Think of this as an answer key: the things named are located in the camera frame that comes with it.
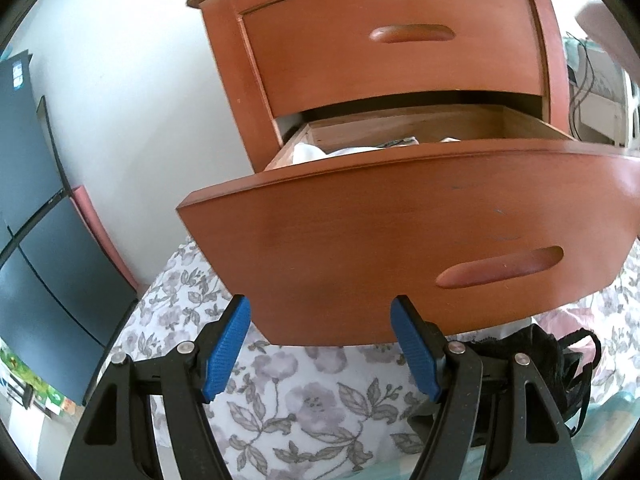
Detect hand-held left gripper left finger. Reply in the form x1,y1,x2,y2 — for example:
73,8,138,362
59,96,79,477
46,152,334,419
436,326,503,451
60,294,252,480

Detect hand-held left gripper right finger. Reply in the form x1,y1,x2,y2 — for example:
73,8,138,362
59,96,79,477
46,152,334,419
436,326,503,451
390,294,583,480

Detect wooden drawer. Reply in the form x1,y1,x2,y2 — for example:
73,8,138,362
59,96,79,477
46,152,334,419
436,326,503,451
176,105,640,348
237,0,548,121

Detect black lace underwear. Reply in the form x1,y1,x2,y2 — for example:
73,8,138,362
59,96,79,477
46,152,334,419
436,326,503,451
410,322,603,446

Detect white clothes pile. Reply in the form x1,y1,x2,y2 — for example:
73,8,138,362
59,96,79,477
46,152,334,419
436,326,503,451
292,135,466,164

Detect pale pink underwear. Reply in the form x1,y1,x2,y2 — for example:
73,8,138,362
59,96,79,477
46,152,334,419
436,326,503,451
574,0,640,77

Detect wooden closed drawer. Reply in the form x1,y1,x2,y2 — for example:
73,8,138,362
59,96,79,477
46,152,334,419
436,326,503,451
237,0,548,121

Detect floral blanket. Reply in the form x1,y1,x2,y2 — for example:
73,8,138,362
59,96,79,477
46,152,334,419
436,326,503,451
95,237,640,476

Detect pink folded board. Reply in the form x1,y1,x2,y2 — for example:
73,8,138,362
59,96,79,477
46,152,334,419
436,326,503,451
70,186,141,292

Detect green cartons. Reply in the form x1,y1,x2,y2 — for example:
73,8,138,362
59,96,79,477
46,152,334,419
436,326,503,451
0,342,76,417

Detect wooden nightstand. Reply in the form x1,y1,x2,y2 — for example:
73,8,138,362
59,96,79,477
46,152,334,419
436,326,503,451
187,0,576,173

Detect teal towel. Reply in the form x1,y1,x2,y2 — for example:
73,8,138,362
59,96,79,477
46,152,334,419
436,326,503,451
565,40,584,82

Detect black power cable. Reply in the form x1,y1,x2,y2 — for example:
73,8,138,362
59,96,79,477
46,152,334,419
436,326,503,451
565,32,595,141

